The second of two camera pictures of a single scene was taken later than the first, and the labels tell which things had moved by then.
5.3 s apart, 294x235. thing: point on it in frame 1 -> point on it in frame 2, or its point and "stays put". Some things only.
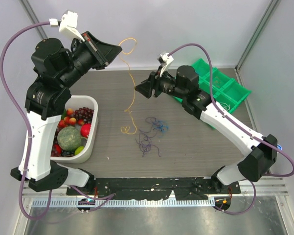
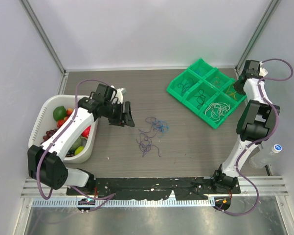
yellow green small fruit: x=78 y=150 stays put
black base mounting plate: x=181 y=188 stays put
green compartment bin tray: x=227 y=92 stays put
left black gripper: x=103 y=54 -> x=123 y=118
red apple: x=84 y=129 stays put
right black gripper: x=146 y=87 -> x=237 y=88
